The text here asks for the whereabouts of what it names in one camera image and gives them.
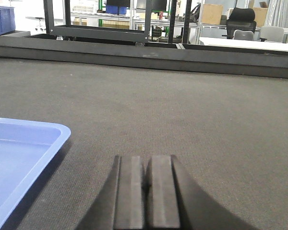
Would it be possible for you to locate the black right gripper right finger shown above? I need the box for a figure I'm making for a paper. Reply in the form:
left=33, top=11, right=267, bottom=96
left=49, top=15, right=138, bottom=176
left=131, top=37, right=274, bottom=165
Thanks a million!
left=146, top=155, right=256, bottom=230

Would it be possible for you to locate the grey chair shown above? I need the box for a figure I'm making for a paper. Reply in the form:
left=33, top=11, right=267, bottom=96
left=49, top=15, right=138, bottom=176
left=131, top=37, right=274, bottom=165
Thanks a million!
left=259, top=26, right=285, bottom=43

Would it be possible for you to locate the blue plastic tray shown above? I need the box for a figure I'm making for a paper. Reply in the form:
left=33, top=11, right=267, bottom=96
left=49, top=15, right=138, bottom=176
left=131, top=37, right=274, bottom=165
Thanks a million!
left=0, top=118, right=71, bottom=228

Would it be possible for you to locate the white table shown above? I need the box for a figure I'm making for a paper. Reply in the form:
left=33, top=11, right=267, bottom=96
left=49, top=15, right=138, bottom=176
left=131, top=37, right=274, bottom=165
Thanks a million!
left=199, top=37, right=288, bottom=52

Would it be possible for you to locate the black metal cart frame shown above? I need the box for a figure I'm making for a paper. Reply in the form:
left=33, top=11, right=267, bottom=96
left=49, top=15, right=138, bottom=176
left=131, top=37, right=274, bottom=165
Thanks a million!
left=43, top=0, right=192, bottom=46

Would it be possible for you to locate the black office chair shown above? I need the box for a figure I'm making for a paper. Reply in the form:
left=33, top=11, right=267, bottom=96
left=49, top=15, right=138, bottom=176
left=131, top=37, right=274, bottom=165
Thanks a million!
left=222, top=7, right=257, bottom=39

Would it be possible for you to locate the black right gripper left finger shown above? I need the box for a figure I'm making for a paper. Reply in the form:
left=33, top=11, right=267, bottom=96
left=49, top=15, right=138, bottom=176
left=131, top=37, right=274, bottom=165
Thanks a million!
left=76, top=156, right=145, bottom=230

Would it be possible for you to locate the black table edge rail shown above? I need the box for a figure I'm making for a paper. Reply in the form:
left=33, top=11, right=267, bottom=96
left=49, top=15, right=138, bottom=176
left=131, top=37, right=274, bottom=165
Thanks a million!
left=0, top=36, right=288, bottom=79

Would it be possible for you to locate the blue storage crate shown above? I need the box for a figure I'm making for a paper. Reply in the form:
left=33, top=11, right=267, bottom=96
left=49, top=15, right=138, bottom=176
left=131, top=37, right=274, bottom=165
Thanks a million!
left=0, top=6, right=16, bottom=35

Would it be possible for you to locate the cardboard box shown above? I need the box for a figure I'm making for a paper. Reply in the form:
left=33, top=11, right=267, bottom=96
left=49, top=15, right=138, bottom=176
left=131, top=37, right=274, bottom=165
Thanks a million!
left=201, top=4, right=223, bottom=25

